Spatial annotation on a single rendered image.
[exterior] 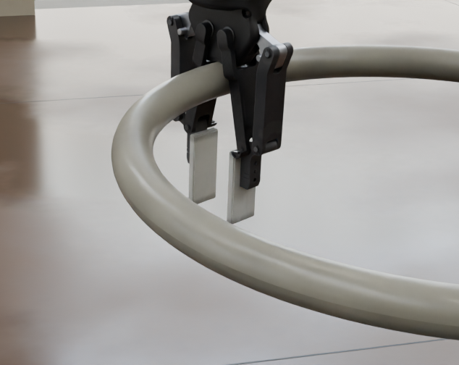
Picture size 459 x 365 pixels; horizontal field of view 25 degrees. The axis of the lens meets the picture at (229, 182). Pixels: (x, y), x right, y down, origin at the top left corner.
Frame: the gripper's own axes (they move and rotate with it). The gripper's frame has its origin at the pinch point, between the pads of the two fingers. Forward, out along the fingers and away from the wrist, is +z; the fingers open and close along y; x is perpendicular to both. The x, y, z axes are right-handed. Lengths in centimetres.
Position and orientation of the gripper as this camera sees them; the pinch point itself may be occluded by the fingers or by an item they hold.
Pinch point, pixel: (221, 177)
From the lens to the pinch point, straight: 96.3
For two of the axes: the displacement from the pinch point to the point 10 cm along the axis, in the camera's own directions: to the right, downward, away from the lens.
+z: -0.4, 9.1, 4.1
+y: 6.9, 3.2, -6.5
